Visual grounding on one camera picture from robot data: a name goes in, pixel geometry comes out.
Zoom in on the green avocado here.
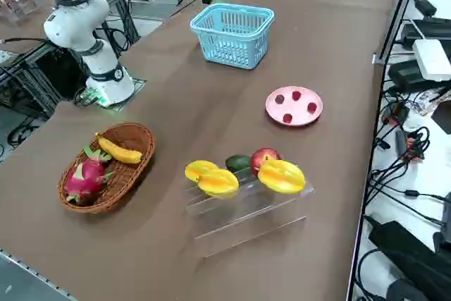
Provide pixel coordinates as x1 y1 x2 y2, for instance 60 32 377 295
225 154 253 174

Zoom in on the yellow star fruit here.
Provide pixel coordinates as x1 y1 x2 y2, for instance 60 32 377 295
257 159 307 195
197 168 240 199
185 160 221 184

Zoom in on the brown wicker basket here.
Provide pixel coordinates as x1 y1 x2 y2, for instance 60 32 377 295
57 123 156 215

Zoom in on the black aluminium frame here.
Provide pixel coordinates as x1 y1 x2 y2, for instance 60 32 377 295
0 38 89 122

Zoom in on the clear acrylic step platform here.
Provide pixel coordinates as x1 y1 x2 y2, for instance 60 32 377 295
183 165 316 259

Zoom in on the pink plate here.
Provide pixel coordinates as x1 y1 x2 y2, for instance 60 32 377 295
265 85 324 128

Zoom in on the yellow banana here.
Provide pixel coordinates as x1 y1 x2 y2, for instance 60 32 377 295
94 132 144 165

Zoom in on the pink dragon fruit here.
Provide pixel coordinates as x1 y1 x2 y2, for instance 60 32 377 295
64 145 117 207

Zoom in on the black power adapter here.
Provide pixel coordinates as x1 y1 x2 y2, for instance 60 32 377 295
387 59 424 92
401 22 451 51
414 0 438 16

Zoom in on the blue plastic basket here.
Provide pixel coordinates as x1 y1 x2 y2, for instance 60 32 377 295
190 3 276 71

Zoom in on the red apple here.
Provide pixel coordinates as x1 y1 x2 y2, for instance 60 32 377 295
250 147 283 178

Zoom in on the aluminium camera post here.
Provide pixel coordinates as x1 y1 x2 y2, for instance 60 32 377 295
372 0 426 66

